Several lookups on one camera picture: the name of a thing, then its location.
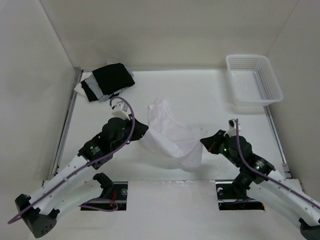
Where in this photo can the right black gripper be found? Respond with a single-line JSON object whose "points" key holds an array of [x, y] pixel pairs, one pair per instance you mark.
{"points": [[209, 141]]}

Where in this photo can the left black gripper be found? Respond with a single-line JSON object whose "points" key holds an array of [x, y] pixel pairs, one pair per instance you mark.
{"points": [[140, 130]]}

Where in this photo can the white tank top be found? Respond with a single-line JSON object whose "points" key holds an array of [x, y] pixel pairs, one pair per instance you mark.
{"points": [[172, 143]]}

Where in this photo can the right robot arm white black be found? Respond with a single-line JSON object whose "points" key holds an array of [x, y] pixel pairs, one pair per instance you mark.
{"points": [[259, 180]]}

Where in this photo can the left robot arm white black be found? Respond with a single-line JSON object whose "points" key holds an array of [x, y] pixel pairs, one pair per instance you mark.
{"points": [[80, 182]]}

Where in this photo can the folded black tank top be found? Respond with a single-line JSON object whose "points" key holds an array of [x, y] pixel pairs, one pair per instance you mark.
{"points": [[112, 78]]}

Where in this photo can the stack of folded tank tops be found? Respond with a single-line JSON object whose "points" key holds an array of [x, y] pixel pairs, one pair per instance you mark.
{"points": [[90, 89]]}

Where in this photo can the white plastic mesh basket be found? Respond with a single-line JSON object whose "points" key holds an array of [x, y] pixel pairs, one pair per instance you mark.
{"points": [[252, 80]]}

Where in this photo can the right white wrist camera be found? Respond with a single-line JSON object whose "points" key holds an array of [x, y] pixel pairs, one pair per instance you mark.
{"points": [[234, 128]]}

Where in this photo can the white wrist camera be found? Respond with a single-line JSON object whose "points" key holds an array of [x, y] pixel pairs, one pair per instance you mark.
{"points": [[234, 128], [120, 110]]}

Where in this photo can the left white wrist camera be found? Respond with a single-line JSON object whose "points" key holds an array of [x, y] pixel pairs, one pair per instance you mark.
{"points": [[120, 110]]}

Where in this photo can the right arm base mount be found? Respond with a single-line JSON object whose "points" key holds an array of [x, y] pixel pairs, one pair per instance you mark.
{"points": [[232, 195]]}

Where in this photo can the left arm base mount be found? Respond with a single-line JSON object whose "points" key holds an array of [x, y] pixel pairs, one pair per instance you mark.
{"points": [[112, 198]]}

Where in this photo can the right aluminium table rail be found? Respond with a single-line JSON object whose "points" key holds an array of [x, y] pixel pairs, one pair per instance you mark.
{"points": [[286, 169]]}

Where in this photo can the aluminium table rail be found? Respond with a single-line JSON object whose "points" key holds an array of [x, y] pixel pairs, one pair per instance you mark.
{"points": [[55, 164], [286, 169]]}

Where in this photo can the left aluminium table rail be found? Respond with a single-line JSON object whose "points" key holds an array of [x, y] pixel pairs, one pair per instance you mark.
{"points": [[55, 164]]}

